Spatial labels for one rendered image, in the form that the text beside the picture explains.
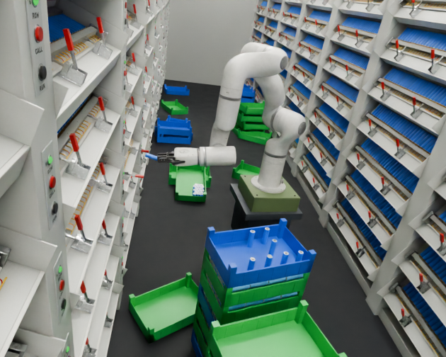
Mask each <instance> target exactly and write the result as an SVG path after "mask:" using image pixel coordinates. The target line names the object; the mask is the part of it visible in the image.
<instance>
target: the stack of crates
mask: <svg viewBox="0 0 446 357"><path fill-rule="evenodd" d="M307 308H308V303H307V302H306V300H302V301H299V304H298V307H293V308H290V309H287V310H282V311H279V312H273V313H270V314H265V315H261V316H258V317H253V318H249V319H244V320H241V321H238V322H232V323H228V324H223V325H220V324H219V322H218V320H217V321H213V322H211V326H210V333H209V337H208V342H207V349H206V353H205V357H347V356H346V354H345V353H344V352H343V353H340V354H337V352H336V351H335V349H334V348H333V347H332V345H331V344H330V343H329V341H328V339H327V338H326V337H325V336H324V334H323V333H322V331H321V330H320V328H318V326H317V325H316V323H315V322H314V320H313V319H312V318H311V316H310V315H309V313H308V312H307Z"/></svg>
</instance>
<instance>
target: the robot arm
mask: <svg viewBox="0 0 446 357"><path fill-rule="evenodd" d="M287 63H288V56H287V54H286V52H285V51H284V50H282V49H280V48H278V47H273V46H269V45H264V44H260V43H256V42H250V43H247V44H246V45H244V47H243V48H242V50H241V53H240V55H237V56H235V57H233V58H232V59H231V60H229V61H228V62H227V64H226V66H225V68H224V71H223V75H222V83H221V88H220V92H219V100H218V104H217V113H216V118H215V122H214V124H213V126H212V132H211V137H210V146H209V147H200V149H198V148H197V149H196V148H187V147H177V148H175V149H174V151H172V152H167V153H158V156H157V161H158V163H172V164H173V165H176V166H192V165H198V166H199V165H200V166H231V165H235V163H236V149H235V147H234V146H227V140H228V137H229V133H230V132H231V130H232V129H233V128H234V126H235V125H236V119H237V115H238V112H239V106H240V102H241V95H242V91H243V87H244V82H245V80H246V79H250V78H253V79H254V80H255V81H256V82H257V84H258V85H259V86H260V88H261V91H262V93H263V97H264V100H265V107H264V110H263V114H262V120H263V123H264V124H265V125H266V126H267V127H268V128H270V129H272V130H275V131H277V132H280V133H281V137H279V138H271V139H269V140H268V141H267V142H266V144H265V149H264V153H263V159H262V162H261V168H260V172H259V176H254V177H253V178H252V179H251V184H252V186H253V187H255V188H257V189H258V190H260V191H263V192H266V193H282V192H283V191H284V190H285V187H286V186H285V184H284V183H283V182H284V179H281V177H282V172H283V169H284V165H285V160H286V157H287V152H288V149H289V147H290V145H291V144H292V143H293V142H294V141H295V140H296V139H297V138H299V137H300V136H301V135H303V133H304V131H305V130H306V126H307V123H306V120H305V118H304V117H303V116H302V115H300V114H298V113H296V112H294V111H292V110H288V109H286V108H283V107H282V106H281V105H282V103H283V102H284V100H285V89H284V86H283V82H282V79H281V78H280V76H279V75H278V74H279V73H280V72H282V71H283V70H284V69H285V68H286V66H287Z"/></svg>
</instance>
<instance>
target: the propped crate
mask: <svg viewBox="0 0 446 357"><path fill-rule="evenodd" d="M195 183H196V184H202V185H203V186H204V192H203V196H194V195H193V186H194V185H195ZM206 195H207V193H206V177H205V166H200V165H199V166H198V165H192V166H177V168H176V192H175V200H183V201H194V202H205V199H206Z"/></svg>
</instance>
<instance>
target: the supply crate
mask: <svg viewBox="0 0 446 357"><path fill-rule="evenodd" d="M286 224H287V220H286V219H285V218H281V219H280V222H279V224H277V225H267V226H261V227H250V228H245V229H234V230H228V231H223V232H215V229H214V227H208V228H207V236H206V242H205V248H206V250H207V252H208V253H209V255H210V257H211V259H212V261H213V263H214V265H215V266H216V268H217V270H218V272H219V274H220V276H221V277H222V280H223V281H224V284H225V285H226V287H227V288H234V287H238V286H243V285H249V284H253V283H260V282H263V281H270V280H274V279H278V278H284V277H288V276H295V275H299V274H303V273H309V272H311V268H312V266H313V263H314V259H315V257H316V252H315V251H314V250H309V251H307V250H306V249H305V248H304V247H303V246H302V245H301V244H300V242H299V241H298V240H297V239H296V238H295V236H294V235H293V234H292V233H291V232H290V231H289V230H288V228H286ZM265 227H268V228H270V231H269V235H268V240H267V243H266V244H262V243H261V242H262V238H263V233H264V229H265ZM250 230H254V231H255V235H254V239H253V245H252V247H247V243H248V236H249V233H250ZM272 239H276V240H277V241H278V242H277V245H276V248H275V253H274V256H273V259H272V262H271V265H270V266H269V267H265V268H264V266H265V260H266V257H267V255H268V253H269V250H270V245H271V242H272ZM299 250H301V251H303V252H304V254H303V257H302V260H301V261H297V262H295V260H296V258H297V253H298V251H299ZM284 251H287V252H288V253H289V256H288V259H287V263H285V264H281V265H280V262H281V259H282V255H283V252H284ZM251 257H253V258H255V259H256V262H255V265H254V269H253V270H250V271H247V269H248V263H249V260H250V258H251Z"/></svg>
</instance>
